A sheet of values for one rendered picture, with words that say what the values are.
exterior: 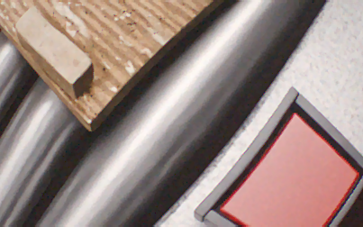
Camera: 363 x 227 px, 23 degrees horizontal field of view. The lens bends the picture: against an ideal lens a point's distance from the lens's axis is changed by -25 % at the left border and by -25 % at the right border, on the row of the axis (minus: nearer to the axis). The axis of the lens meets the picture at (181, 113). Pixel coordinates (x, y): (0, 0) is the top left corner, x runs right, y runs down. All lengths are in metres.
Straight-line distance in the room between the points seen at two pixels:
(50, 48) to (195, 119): 0.09
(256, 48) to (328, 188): 0.09
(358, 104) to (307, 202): 0.07
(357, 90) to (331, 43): 0.03
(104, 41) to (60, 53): 0.04
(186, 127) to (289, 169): 0.06
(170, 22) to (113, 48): 0.03
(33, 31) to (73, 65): 0.03
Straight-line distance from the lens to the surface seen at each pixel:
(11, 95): 0.54
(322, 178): 0.50
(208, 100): 0.52
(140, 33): 0.51
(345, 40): 0.54
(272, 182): 0.49
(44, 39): 0.49
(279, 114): 0.50
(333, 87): 0.53
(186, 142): 0.51
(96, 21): 0.51
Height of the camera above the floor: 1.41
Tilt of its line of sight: 73 degrees down
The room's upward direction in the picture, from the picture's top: 3 degrees counter-clockwise
